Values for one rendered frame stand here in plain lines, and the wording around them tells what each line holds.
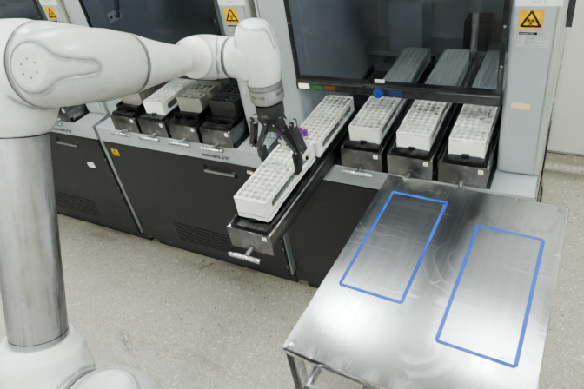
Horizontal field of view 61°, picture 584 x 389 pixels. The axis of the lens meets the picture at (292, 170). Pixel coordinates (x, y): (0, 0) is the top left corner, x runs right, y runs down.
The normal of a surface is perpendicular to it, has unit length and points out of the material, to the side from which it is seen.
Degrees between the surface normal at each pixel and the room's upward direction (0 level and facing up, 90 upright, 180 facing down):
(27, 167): 80
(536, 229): 0
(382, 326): 0
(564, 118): 90
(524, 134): 90
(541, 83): 90
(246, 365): 0
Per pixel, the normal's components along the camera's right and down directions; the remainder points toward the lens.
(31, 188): 0.71, 0.17
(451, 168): -0.45, 0.57
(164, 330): -0.15, -0.80
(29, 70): -0.25, 0.23
